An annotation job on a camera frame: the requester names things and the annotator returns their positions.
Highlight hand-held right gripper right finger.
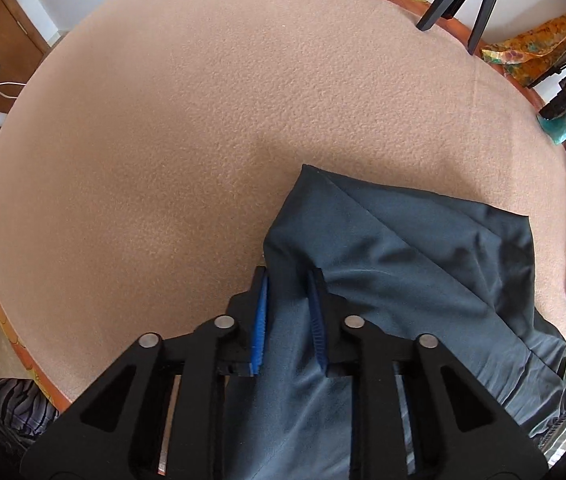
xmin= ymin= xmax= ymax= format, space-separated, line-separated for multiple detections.
xmin=307 ymin=267 xmax=548 ymax=480

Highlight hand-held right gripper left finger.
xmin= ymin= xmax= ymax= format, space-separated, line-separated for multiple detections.
xmin=19 ymin=266 xmax=270 ymax=480

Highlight black pants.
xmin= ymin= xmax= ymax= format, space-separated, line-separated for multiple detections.
xmin=223 ymin=164 xmax=566 ymax=480

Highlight beige fleece blanket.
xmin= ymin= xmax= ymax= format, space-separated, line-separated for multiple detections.
xmin=0 ymin=0 xmax=566 ymax=403

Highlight orange floral bedsheet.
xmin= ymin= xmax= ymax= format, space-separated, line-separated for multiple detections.
xmin=0 ymin=0 xmax=566 ymax=411

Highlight person's zebra striped clothing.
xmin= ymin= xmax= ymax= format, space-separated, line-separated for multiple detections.
xmin=0 ymin=379 xmax=60 ymax=448

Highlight wooden cabinet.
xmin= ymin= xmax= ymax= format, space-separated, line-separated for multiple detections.
xmin=0 ymin=0 xmax=52 ymax=92

